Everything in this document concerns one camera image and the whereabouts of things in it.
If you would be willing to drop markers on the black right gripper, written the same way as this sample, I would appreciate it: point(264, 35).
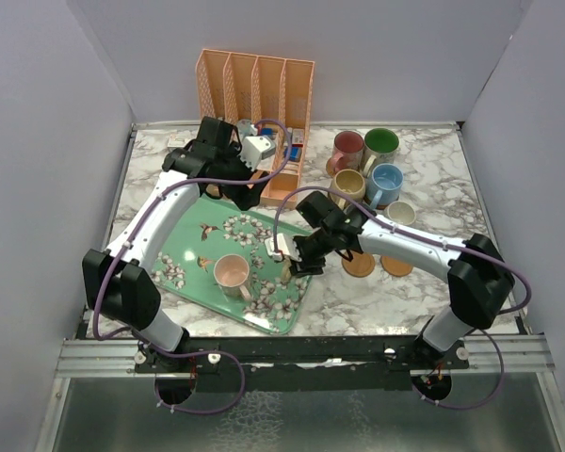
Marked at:
point(302, 266)

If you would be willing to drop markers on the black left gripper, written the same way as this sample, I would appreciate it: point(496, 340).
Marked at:
point(244, 196)

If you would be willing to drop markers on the light orange wooden coaster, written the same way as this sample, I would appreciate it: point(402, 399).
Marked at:
point(359, 265)

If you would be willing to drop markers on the tan brown mug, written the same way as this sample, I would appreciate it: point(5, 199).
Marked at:
point(351, 183)

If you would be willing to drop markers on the light blue mug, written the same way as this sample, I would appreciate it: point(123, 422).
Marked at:
point(384, 184)

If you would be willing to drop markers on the beige grey mug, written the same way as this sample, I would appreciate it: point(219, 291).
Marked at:
point(401, 213)

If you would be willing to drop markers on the woven rattan coaster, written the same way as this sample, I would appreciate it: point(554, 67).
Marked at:
point(330, 168)

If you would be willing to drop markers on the yellow mug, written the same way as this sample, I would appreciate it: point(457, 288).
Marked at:
point(290, 269)

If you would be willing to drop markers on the maroon red mug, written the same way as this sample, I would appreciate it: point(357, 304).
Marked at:
point(347, 151)

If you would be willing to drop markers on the green mug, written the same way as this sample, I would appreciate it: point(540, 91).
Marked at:
point(380, 146)

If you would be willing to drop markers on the pink mug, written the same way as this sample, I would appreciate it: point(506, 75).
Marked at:
point(232, 274)

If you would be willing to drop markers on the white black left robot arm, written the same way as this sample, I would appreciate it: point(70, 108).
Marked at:
point(117, 280)

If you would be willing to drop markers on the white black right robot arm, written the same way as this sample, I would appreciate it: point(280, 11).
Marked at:
point(477, 278)

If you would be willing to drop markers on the blue correction tape package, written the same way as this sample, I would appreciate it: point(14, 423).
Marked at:
point(246, 126)

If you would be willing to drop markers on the small white staples box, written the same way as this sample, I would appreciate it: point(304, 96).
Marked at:
point(178, 140)

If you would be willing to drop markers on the blue stamp box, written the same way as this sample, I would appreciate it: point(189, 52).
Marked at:
point(295, 154)

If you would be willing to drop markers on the red white small box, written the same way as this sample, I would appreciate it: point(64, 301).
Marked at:
point(297, 137)

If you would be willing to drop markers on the orange plastic desk organizer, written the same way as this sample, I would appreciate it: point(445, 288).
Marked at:
point(235, 86)

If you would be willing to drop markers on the green floral tray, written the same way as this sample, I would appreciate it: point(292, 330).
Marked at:
point(216, 257)

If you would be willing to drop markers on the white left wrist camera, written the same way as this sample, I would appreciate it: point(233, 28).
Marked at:
point(255, 149)

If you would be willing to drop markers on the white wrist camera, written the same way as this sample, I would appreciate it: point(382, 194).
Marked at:
point(255, 149)
point(280, 247)

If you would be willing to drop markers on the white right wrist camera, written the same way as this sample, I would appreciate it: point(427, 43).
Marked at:
point(280, 247)

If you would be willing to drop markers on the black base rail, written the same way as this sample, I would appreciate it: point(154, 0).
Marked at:
point(299, 364)

